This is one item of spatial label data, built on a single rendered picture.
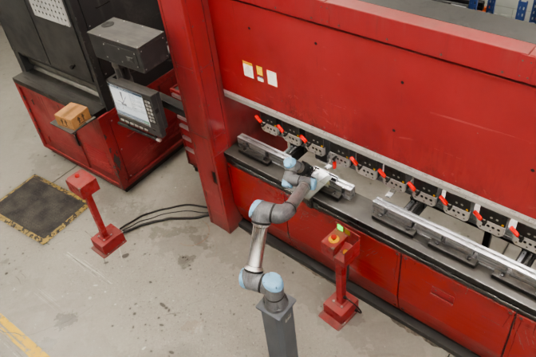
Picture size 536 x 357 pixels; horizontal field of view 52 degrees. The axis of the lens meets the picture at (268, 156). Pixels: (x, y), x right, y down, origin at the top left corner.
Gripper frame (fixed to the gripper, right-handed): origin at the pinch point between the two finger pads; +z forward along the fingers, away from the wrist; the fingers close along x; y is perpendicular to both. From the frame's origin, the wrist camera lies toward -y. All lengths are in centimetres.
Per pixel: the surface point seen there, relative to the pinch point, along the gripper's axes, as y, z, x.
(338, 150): 25.1, -16.4, -15.7
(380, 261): -24, 36, -57
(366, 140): 39, -27, -36
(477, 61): 91, -79, -94
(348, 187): 7.3, 11.3, -20.9
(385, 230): -3, 15, -58
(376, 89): 64, -56, -41
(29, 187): -167, -11, 276
